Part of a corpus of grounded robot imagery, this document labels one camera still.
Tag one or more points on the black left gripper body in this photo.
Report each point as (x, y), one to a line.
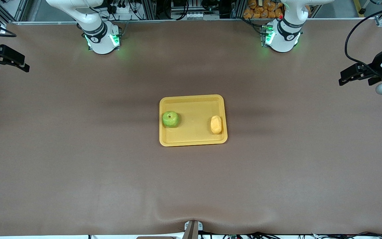
(376, 66)

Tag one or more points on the yellow potato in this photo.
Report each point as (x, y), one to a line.
(216, 124)

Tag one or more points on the green apple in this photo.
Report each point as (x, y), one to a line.
(171, 119)

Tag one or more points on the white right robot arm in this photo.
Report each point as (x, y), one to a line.
(103, 46)

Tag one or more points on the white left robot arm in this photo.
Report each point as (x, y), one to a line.
(282, 43)

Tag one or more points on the yellow plastic tray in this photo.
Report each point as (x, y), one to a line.
(194, 109)

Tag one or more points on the bag of orange items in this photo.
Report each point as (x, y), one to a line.
(260, 10)

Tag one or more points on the white power strip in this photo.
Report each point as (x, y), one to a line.
(124, 8)

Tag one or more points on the white connector block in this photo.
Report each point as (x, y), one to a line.
(196, 15)

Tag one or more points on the aluminium frame post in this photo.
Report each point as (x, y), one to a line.
(148, 9)
(237, 9)

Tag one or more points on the silver table edge rail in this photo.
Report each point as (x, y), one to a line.
(177, 21)

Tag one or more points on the metal table edge bracket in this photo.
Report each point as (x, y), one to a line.
(192, 230)

